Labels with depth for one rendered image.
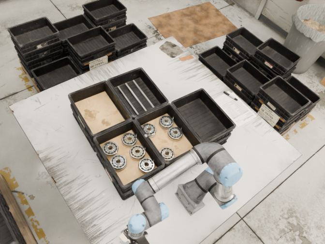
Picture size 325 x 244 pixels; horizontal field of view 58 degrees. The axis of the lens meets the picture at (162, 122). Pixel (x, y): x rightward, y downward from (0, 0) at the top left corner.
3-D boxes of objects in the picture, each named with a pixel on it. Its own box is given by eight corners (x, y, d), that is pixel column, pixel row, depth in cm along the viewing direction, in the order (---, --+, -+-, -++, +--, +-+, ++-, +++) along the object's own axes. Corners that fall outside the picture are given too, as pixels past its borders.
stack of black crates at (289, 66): (284, 88, 340) (304, 58, 303) (266, 100, 326) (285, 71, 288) (258, 66, 357) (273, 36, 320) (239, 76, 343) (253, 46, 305)
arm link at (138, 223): (151, 224, 125) (133, 234, 122) (149, 231, 134) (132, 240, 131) (142, 208, 129) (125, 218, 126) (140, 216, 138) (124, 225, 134)
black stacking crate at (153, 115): (199, 153, 200) (203, 144, 191) (164, 173, 188) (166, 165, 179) (168, 112, 217) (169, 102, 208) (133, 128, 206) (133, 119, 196)
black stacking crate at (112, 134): (163, 173, 188) (165, 165, 179) (123, 195, 177) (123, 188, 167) (132, 128, 205) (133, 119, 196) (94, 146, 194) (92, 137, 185)
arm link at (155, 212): (158, 192, 136) (138, 203, 132) (171, 212, 131) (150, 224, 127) (157, 199, 142) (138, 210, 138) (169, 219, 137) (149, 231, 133)
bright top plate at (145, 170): (157, 167, 185) (157, 167, 185) (143, 175, 181) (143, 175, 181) (148, 155, 189) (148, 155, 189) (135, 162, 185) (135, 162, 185)
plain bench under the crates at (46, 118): (266, 189, 279) (302, 154, 222) (126, 311, 211) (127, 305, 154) (164, 83, 343) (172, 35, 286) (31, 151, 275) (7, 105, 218)
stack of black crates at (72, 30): (85, 38, 352) (82, 13, 324) (98, 53, 340) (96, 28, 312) (54, 49, 335) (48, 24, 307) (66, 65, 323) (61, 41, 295)
